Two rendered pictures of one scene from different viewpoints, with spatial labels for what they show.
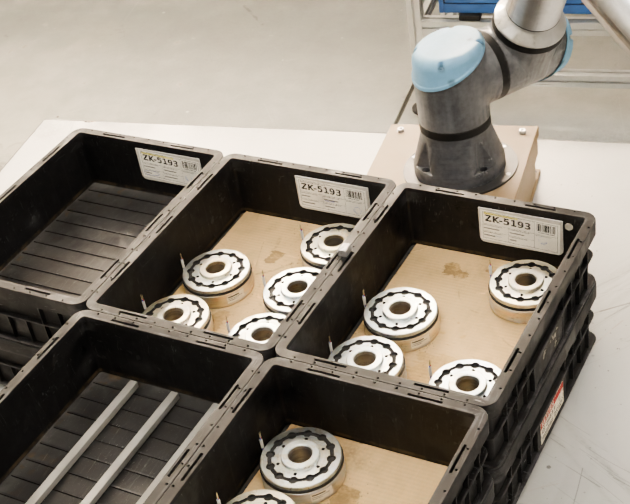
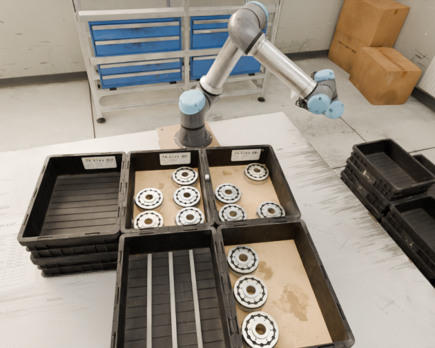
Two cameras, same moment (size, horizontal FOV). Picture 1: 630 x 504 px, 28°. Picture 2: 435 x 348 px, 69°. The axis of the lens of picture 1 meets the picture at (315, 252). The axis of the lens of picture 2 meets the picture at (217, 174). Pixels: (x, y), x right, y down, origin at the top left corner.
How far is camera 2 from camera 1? 96 cm
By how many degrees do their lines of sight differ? 35
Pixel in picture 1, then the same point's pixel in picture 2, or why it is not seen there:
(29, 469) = (132, 311)
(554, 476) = not seen: hidden behind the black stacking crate
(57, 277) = (74, 221)
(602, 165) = (220, 128)
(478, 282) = (237, 175)
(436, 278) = (223, 177)
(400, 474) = (271, 249)
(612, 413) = not seen: hidden behind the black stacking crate
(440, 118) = (194, 123)
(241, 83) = (25, 123)
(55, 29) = not seen: outside the picture
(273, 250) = (159, 183)
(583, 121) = (152, 116)
